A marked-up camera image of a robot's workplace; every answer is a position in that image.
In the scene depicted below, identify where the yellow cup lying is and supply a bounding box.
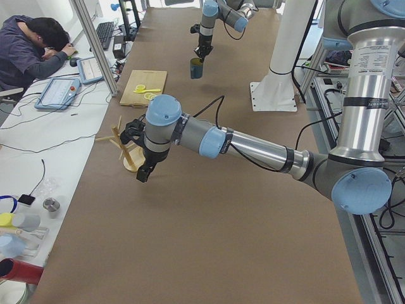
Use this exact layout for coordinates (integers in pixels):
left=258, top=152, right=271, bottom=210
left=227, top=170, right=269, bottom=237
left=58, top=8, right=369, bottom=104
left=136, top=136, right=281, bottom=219
left=0, top=213, right=15, bottom=227

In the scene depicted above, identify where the black keyboard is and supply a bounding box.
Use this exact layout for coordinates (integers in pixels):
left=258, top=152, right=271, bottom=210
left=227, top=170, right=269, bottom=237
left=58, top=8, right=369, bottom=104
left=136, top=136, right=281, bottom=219
left=96, top=22, right=115, bottom=50

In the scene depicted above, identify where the yellow plastic toy knife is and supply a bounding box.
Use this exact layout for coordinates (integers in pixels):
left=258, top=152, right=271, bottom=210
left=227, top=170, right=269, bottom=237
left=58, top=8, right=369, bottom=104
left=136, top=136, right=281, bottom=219
left=133, top=89, right=161, bottom=94

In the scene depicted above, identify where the wooden cutting board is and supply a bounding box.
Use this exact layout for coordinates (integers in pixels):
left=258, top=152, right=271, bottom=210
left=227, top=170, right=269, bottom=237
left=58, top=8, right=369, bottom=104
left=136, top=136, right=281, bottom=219
left=120, top=70, right=168, bottom=107

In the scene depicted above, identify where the black power adapter box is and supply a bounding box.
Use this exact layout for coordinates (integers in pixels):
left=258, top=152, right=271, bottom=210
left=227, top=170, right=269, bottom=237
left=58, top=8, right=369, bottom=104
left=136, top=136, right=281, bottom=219
left=113, top=35, right=126, bottom=59

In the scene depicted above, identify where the small metal cup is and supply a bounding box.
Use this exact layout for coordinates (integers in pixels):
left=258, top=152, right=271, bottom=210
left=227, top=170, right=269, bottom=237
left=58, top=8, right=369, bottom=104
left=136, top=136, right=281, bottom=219
left=42, top=198, right=61, bottom=219

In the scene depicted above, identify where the blue teach pendant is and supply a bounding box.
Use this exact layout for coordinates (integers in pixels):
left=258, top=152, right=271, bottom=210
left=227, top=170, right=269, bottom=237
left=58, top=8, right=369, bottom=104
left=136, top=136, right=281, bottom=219
left=34, top=77, right=81, bottom=110
left=77, top=57, right=104, bottom=85

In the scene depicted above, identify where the near blue teach pendant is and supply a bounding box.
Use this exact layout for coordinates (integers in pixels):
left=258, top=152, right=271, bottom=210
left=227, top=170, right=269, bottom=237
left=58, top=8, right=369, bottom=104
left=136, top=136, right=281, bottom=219
left=34, top=77, right=81, bottom=110

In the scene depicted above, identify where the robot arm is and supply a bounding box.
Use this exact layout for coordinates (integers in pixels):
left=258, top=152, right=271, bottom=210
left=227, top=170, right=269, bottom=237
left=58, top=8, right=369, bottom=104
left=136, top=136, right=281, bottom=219
left=137, top=1, right=404, bottom=215
left=190, top=0, right=259, bottom=64

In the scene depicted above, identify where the seated person in blue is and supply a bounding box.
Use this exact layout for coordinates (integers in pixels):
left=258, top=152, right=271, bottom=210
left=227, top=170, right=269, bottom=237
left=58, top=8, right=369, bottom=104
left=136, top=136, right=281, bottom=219
left=1, top=15, right=76, bottom=91

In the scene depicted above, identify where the dark blue cup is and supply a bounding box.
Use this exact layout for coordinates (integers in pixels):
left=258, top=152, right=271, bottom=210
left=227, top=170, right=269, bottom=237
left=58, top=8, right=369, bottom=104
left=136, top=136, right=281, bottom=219
left=190, top=58, right=203, bottom=79

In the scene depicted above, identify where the grey cup lying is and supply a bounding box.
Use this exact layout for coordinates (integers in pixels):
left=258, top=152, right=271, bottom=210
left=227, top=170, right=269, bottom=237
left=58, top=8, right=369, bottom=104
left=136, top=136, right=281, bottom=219
left=11, top=213, right=41, bottom=231

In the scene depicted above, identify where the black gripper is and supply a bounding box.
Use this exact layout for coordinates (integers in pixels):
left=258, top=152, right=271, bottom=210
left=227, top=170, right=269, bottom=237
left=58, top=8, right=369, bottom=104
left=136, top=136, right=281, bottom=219
left=194, top=34, right=213, bottom=62
left=136, top=148, right=170, bottom=182

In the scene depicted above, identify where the black square puck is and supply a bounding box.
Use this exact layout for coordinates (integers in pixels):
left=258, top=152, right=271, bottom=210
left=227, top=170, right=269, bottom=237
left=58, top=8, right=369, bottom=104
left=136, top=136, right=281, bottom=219
left=18, top=194, right=35, bottom=206

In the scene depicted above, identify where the lemon slice toy top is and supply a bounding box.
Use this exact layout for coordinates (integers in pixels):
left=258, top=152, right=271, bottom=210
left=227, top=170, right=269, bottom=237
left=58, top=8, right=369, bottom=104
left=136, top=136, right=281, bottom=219
left=135, top=84, right=146, bottom=92

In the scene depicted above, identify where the red cylinder bottle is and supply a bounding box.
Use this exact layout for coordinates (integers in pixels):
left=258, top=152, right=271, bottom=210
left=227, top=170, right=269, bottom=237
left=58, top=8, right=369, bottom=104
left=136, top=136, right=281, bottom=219
left=1, top=258, right=44, bottom=285

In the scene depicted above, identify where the aluminium frame post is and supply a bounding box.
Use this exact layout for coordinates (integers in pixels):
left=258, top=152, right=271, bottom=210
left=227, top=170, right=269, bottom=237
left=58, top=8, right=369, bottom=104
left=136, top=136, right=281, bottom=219
left=71, top=0, right=118, bottom=97

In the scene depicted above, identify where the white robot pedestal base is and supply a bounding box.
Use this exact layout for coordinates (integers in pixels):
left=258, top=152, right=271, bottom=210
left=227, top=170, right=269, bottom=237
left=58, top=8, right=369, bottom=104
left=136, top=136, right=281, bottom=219
left=251, top=0, right=318, bottom=111

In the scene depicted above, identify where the far blue teach pendant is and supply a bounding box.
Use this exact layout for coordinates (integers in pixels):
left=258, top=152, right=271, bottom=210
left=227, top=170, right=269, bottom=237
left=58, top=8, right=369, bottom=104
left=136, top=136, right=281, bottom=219
left=77, top=57, right=104, bottom=85

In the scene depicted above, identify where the wooden cup storage rack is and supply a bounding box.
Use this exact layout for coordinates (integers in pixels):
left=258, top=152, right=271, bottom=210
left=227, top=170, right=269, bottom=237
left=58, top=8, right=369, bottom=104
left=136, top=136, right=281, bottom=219
left=95, top=117, right=145, bottom=172

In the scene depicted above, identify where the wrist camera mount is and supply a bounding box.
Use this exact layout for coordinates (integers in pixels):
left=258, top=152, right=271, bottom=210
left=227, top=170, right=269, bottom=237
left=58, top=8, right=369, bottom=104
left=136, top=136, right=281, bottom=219
left=190, top=23, right=200, bottom=34
left=120, top=119, right=146, bottom=148

